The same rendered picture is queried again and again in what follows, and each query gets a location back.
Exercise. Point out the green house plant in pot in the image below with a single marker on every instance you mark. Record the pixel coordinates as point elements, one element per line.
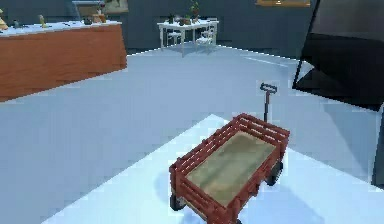
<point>194,9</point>

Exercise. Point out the yellow green bottle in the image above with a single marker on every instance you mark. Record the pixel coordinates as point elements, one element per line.
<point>42,20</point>

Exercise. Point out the red wooden toy wagon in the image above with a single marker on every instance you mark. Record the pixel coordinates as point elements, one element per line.
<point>230,166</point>

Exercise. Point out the brown box on counter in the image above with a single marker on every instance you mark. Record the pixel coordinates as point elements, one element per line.
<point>99,17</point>

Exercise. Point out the white dining table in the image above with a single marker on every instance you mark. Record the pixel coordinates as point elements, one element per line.
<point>186,26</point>

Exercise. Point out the white chair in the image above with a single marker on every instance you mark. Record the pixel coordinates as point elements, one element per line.
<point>206,36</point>
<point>173,36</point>

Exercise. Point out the dark small pot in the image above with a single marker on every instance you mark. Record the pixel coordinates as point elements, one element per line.
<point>87,21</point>

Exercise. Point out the small dark bottle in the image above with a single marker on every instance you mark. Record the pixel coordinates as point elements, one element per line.
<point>16,24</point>

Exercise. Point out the brown wooden counter white top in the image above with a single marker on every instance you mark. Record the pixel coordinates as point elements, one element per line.
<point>56,56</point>

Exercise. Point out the yellow framed wall picture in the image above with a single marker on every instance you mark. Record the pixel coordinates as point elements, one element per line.
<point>283,2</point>

